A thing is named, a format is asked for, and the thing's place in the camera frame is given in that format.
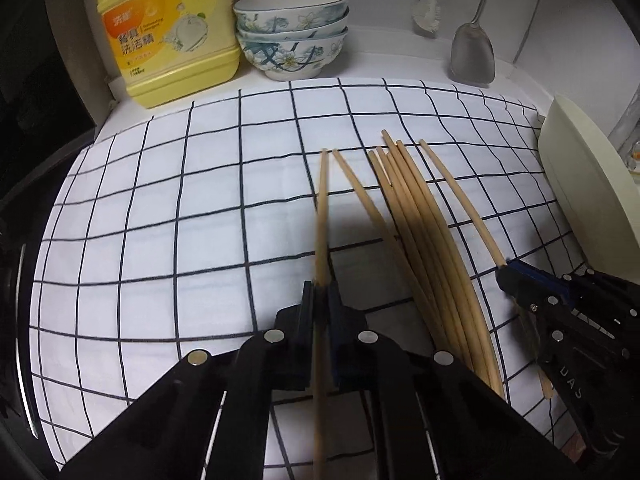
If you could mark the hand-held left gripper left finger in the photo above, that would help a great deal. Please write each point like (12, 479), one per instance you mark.
(309, 310)

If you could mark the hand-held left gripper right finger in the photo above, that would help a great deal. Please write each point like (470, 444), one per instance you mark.
(334, 320)

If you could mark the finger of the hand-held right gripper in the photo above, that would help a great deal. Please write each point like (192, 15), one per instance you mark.
(530, 272)
(515, 287)

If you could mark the cream plastic bowl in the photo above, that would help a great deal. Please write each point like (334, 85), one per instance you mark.
(575, 185)

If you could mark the wooden chopstick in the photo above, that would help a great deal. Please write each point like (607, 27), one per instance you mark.
(322, 210)
(399, 210)
(417, 210)
(360, 197)
(408, 210)
(460, 195)
(426, 210)
(435, 210)

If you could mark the small orange object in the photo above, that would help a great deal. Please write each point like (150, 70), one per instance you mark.
(634, 160)

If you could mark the white black checked cloth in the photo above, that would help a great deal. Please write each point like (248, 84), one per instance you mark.
(175, 210)

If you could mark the metal spatula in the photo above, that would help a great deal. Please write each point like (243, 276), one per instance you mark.
(472, 55)

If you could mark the floral ceramic bowl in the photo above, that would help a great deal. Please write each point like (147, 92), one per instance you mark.
(285, 60)
(290, 0)
(260, 31)

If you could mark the yellow detergent bottle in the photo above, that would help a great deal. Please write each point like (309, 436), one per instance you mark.
(150, 85)

